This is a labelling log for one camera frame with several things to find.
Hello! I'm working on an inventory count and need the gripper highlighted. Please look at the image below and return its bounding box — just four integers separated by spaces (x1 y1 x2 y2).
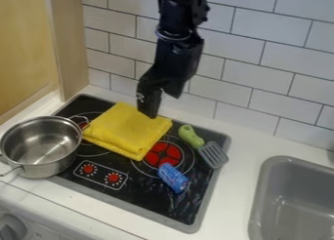
135 30 205 119

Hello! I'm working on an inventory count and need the blue can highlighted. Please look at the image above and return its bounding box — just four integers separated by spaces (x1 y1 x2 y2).
156 162 191 194

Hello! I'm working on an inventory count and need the green and grey spatula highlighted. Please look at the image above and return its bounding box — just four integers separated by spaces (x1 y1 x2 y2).
177 124 230 170

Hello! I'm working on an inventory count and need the toy sink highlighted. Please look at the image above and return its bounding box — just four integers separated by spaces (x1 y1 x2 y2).
246 155 334 240

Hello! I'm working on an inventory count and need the yellow cloth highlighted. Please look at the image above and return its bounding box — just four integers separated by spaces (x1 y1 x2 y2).
80 101 174 162

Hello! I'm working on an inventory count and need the silver pot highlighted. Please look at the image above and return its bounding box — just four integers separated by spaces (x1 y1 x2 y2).
0 115 85 180

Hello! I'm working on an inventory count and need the toy stove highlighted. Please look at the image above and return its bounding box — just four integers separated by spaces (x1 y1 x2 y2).
45 93 232 234

